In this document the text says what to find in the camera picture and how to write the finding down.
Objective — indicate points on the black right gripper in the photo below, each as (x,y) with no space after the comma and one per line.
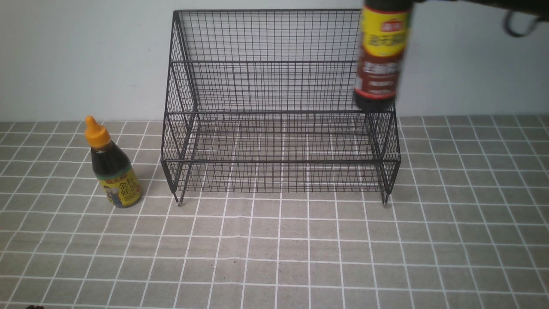
(539,8)

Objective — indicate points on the tall dark soy sauce bottle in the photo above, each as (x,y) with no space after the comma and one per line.
(384,27)

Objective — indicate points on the small orange-capped sauce bottle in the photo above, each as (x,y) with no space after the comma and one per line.
(112,167)

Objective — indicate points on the grey checkered tablecloth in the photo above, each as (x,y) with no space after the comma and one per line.
(466,227)

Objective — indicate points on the black wire mesh shelf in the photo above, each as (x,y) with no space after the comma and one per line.
(261,100)

